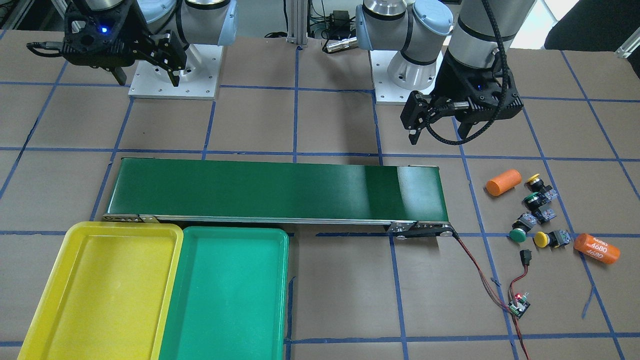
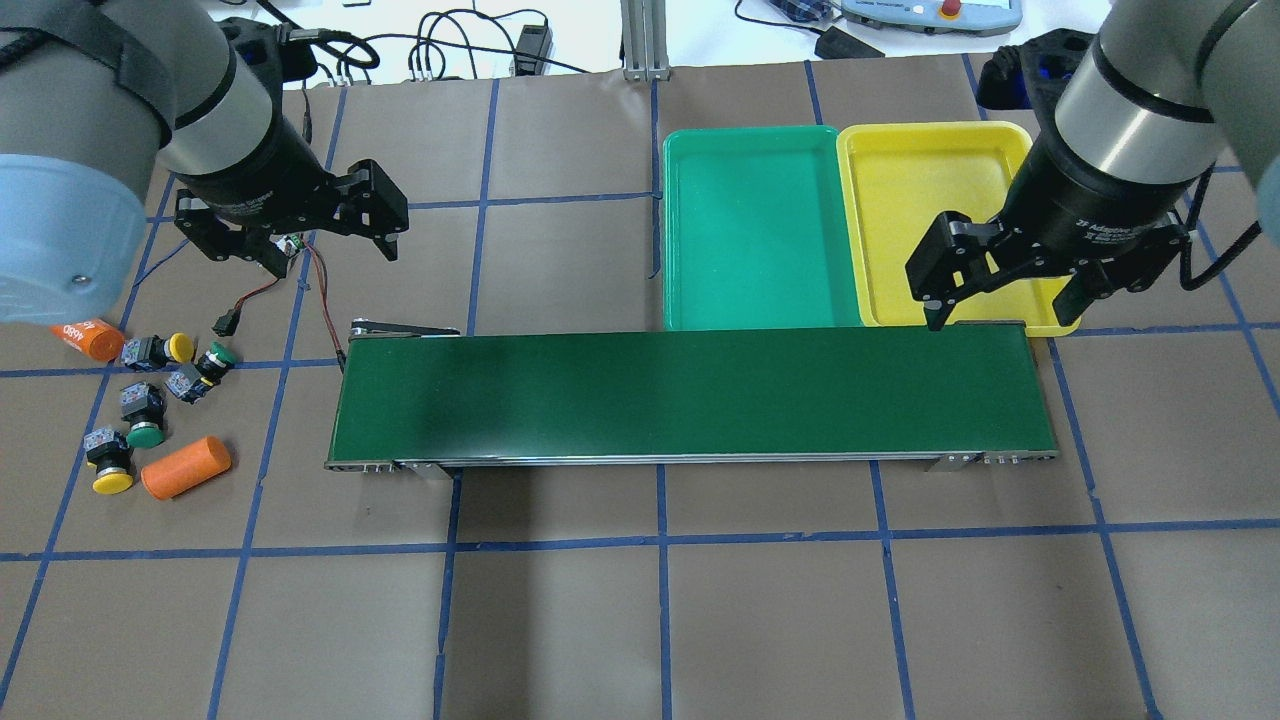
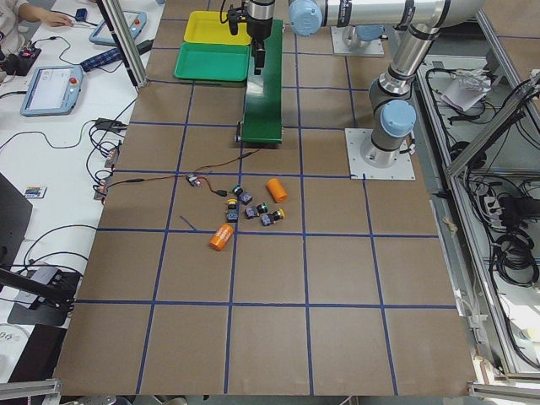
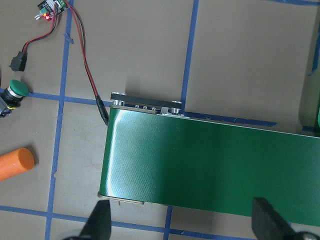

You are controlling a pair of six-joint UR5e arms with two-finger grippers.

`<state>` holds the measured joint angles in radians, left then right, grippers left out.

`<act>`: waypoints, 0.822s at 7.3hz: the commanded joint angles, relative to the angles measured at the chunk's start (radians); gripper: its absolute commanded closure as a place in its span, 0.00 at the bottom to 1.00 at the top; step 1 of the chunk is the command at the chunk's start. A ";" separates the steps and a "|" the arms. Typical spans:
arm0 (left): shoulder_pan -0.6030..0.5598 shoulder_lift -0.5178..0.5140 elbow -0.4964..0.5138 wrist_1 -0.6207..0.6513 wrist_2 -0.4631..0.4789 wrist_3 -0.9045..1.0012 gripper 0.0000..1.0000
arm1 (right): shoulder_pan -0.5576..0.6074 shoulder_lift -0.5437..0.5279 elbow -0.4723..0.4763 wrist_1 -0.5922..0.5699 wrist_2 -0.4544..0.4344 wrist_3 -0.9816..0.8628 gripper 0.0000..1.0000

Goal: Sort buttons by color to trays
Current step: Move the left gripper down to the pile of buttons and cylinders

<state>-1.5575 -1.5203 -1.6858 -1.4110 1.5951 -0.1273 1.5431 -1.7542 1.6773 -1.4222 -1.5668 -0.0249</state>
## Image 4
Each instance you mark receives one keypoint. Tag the green push button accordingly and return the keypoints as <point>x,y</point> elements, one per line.
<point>11,97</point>

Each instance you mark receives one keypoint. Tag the black rocker switch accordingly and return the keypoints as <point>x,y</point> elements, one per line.
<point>18,63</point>

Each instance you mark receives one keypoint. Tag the green conveyor belt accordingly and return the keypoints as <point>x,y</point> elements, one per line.
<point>153,154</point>

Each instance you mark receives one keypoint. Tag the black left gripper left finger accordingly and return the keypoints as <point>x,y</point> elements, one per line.
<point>99,224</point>

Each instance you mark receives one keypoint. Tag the small controller circuit board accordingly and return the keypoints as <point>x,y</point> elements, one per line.
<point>49,10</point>

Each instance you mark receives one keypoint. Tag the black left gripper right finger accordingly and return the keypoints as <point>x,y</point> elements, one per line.
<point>267,223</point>

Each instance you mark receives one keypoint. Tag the orange cylinder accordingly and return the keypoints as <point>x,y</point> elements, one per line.
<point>15,163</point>

